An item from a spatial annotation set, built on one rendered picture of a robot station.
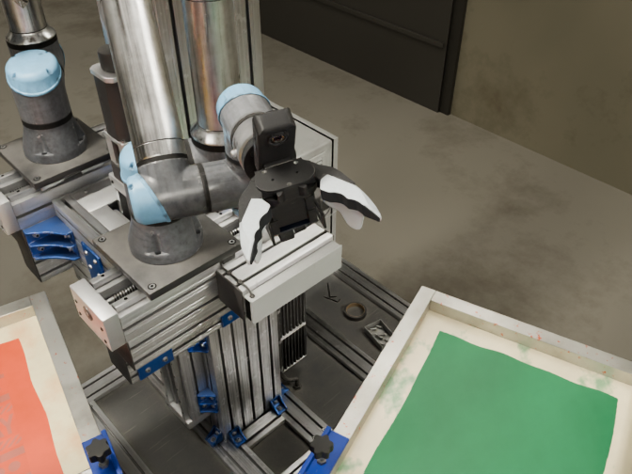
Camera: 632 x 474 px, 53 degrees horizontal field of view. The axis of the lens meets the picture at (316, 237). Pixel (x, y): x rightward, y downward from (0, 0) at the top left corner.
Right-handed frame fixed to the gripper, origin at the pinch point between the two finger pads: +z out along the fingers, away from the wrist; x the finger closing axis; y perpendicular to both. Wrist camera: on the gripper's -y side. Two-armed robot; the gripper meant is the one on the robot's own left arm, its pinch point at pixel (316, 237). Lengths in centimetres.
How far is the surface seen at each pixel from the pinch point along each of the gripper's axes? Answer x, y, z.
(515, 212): -151, 190, -173
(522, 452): -35, 78, -4
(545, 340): -54, 77, -25
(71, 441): 50, 66, -36
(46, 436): 54, 65, -39
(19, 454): 60, 65, -37
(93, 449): 42, 56, -26
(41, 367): 55, 65, -58
